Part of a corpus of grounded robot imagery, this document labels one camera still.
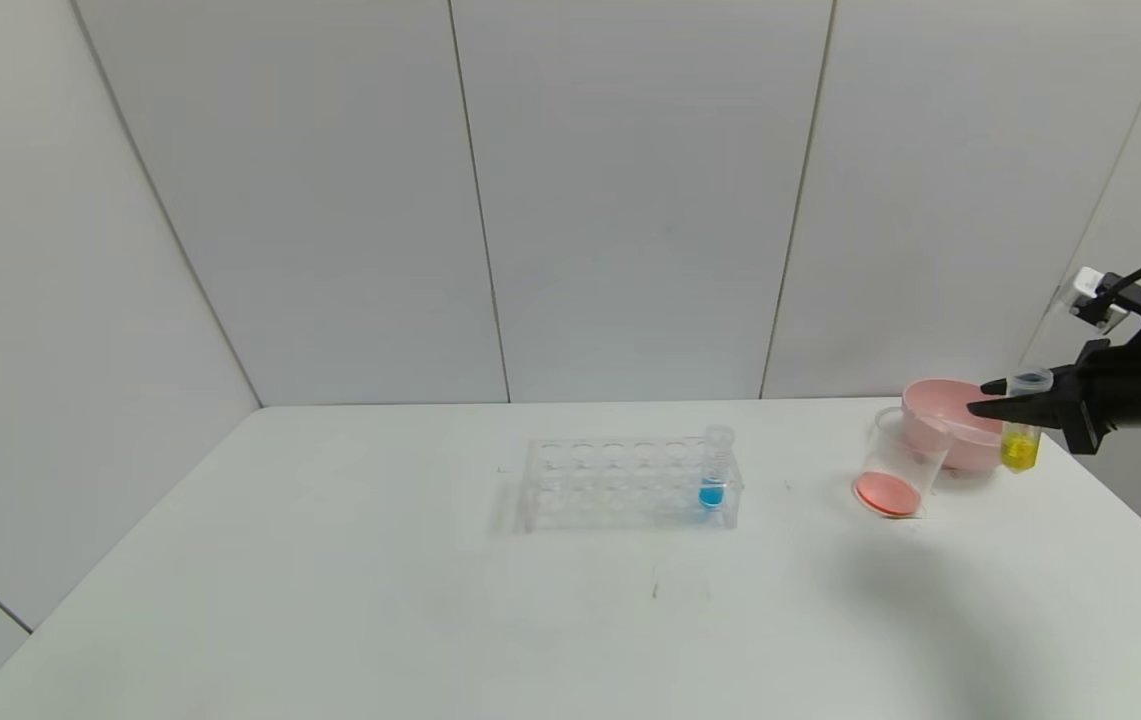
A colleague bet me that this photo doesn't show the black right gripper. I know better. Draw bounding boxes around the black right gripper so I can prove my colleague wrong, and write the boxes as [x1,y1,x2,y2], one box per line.
[966,339,1141,455]

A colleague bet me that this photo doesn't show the test tube with yellow pigment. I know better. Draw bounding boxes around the test tube with yellow pigment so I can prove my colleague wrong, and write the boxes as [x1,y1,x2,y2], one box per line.
[1002,368,1053,473]

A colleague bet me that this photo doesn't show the test tube with red pigment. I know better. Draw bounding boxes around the test tube with red pigment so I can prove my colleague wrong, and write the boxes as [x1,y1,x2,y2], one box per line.
[930,418,1003,443]

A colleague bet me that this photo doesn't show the clear glass beaker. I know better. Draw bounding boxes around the clear glass beaker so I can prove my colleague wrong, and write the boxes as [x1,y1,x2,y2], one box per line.
[852,407,953,520]

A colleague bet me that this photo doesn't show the test tube with blue pigment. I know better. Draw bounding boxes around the test tube with blue pigment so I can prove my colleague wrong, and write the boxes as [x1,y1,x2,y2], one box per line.
[700,425,735,510]

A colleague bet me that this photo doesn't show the clear plastic test tube rack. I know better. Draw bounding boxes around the clear plastic test tube rack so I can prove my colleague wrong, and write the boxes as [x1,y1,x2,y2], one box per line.
[518,432,743,533]

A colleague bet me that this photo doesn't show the pink bowl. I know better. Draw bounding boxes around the pink bowl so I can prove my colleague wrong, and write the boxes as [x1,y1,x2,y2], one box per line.
[898,378,1026,473]

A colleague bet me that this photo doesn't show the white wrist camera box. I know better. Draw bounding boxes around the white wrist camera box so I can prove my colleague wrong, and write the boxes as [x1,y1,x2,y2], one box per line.
[1070,266,1131,331]

